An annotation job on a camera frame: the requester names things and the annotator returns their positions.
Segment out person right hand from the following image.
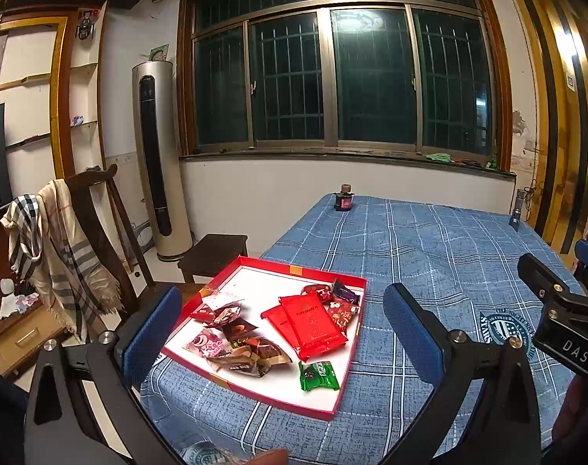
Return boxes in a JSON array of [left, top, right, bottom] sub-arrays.
[[552, 375, 588, 463]]

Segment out green snack packet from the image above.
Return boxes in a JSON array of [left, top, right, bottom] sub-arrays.
[[298, 361, 340, 391]]

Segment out red white patterned packet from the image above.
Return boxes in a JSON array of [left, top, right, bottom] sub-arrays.
[[190, 302, 241, 327]]

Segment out striped beige scarf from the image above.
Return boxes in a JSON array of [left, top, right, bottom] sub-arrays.
[[0, 179, 124, 342]]

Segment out white pink snack packet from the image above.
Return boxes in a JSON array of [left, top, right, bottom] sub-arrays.
[[199, 286, 240, 311]]

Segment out wooden drawer cabinet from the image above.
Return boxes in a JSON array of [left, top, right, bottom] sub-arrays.
[[0, 301, 66, 378]]

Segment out green cloth on windowsill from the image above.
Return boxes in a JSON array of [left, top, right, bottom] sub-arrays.
[[425, 152, 454, 164]]

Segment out red snack packet white flowers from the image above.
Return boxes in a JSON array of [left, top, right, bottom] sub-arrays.
[[324, 297, 359, 335]]

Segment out barred window wooden frame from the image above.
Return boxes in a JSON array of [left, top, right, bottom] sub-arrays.
[[177, 0, 511, 171]]

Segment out dark purple snack packet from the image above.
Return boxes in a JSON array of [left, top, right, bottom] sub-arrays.
[[332, 279, 360, 305]]

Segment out red gift box tray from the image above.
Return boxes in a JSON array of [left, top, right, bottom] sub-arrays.
[[162, 256, 366, 421]]

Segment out yellow wooden door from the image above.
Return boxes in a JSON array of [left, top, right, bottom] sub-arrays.
[[515, 0, 588, 267]]

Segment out small dark wooden stool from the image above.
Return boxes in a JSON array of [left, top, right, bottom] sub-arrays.
[[178, 234, 248, 283]]

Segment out gold brown snack packet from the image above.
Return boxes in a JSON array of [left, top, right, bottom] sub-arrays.
[[208, 336, 292, 378]]

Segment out person left hand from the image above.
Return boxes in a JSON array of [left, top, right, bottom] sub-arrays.
[[245, 448, 288, 465]]

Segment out large red packet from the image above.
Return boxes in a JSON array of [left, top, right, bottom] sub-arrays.
[[279, 294, 347, 361]]

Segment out dark wooden chair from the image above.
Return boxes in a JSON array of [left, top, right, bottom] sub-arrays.
[[62, 163, 198, 320]]

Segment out red snack packet gold text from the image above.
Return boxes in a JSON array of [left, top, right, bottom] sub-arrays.
[[301, 283, 334, 303]]

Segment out brown chocolate snack packet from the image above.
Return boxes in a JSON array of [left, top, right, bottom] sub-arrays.
[[221, 317, 257, 341]]

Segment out silver tower air conditioner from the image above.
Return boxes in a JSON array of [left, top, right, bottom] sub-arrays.
[[132, 61, 193, 262]]

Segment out blue plaid tablecloth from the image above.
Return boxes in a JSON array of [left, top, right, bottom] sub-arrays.
[[138, 193, 588, 465]]

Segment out small red perfume bottle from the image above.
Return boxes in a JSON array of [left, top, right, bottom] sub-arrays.
[[334, 184, 354, 211]]

